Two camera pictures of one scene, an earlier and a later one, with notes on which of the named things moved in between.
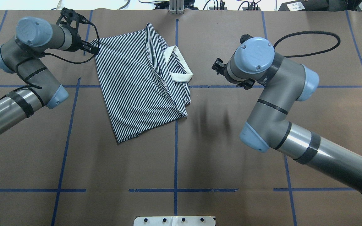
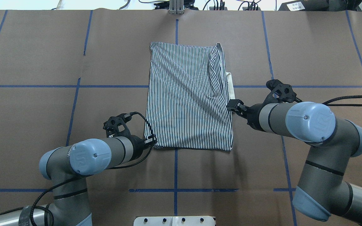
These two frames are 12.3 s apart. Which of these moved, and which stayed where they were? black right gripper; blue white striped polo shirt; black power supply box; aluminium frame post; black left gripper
Moved: black left gripper; blue white striped polo shirt; black right gripper
Stayed: black power supply box; aluminium frame post
